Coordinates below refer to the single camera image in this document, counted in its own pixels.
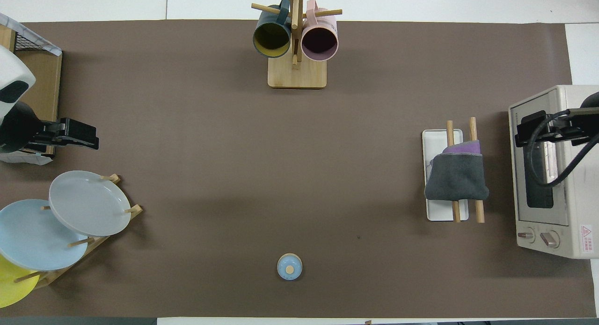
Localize wooden plate rack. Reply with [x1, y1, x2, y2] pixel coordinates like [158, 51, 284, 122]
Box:
[13, 174, 143, 289]

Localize white towel rack wooden rods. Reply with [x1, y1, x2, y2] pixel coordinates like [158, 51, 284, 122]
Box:
[422, 117, 485, 224]

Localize brown table mat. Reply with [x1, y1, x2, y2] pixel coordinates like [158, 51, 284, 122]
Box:
[0, 20, 597, 318]

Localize grey plate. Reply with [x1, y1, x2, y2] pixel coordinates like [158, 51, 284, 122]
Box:
[49, 170, 132, 237]

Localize black wire basket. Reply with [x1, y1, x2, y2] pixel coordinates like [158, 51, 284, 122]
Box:
[13, 30, 47, 52]

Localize dark teal mug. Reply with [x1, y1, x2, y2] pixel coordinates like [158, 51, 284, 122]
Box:
[253, 0, 293, 59]

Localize blue call bell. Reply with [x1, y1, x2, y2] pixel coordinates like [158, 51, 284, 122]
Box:
[277, 253, 303, 281]

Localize pink mug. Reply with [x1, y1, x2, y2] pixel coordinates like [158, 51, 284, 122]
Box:
[301, 0, 339, 62]

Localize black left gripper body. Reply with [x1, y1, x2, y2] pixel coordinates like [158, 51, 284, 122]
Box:
[0, 102, 64, 153]

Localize purple and grey towel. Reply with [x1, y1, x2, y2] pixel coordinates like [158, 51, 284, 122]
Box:
[424, 140, 490, 202]

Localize wooden mug tree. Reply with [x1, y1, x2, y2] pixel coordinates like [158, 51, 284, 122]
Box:
[251, 0, 343, 89]

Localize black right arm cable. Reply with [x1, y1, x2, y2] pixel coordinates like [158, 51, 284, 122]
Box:
[529, 112, 599, 187]

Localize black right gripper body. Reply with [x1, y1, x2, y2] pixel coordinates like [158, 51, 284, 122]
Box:
[545, 92, 599, 146]

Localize yellow plate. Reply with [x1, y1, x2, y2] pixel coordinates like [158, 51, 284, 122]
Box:
[0, 252, 41, 309]

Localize beige toaster oven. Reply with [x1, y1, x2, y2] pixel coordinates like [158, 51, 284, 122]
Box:
[508, 85, 599, 260]

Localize wooden shelf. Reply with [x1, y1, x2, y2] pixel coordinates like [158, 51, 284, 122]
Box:
[0, 25, 63, 157]

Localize light blue plate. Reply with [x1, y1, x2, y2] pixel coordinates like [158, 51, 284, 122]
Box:
[0, 199, 89, 271]

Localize white patterned cloth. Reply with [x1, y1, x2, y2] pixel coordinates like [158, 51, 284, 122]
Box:
[0, 12, 62, 57]

